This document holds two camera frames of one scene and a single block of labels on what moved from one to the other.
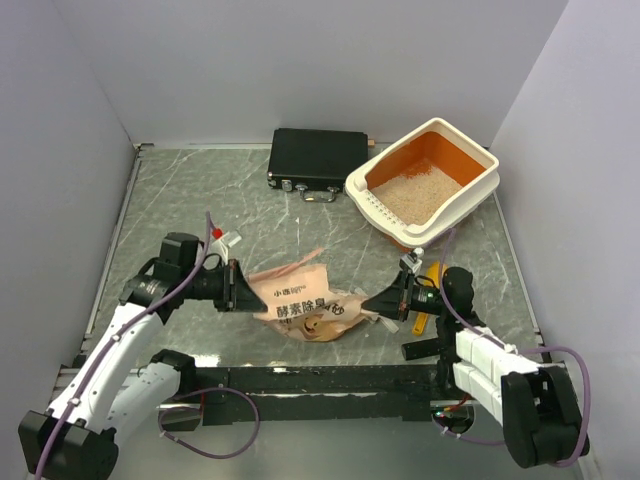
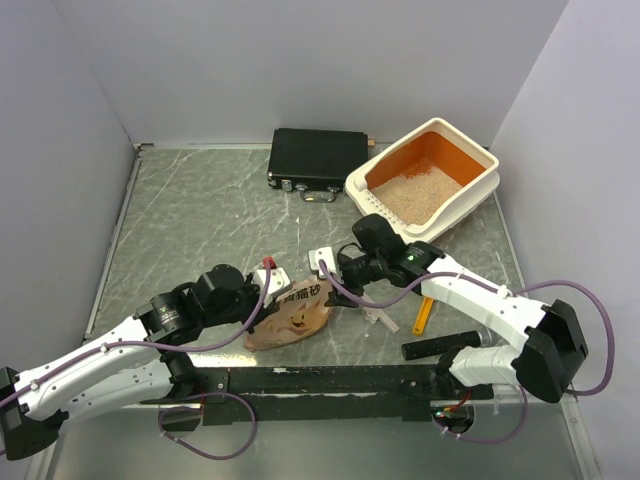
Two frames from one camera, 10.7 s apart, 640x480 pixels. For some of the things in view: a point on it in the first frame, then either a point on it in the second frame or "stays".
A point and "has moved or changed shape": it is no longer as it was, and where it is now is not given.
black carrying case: [316, 162] stays
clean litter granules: [411, 197] stays
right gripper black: [388, 302] to [337, 298]
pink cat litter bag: [302, 301] has moved or changed shape
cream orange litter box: [410, 192] stays
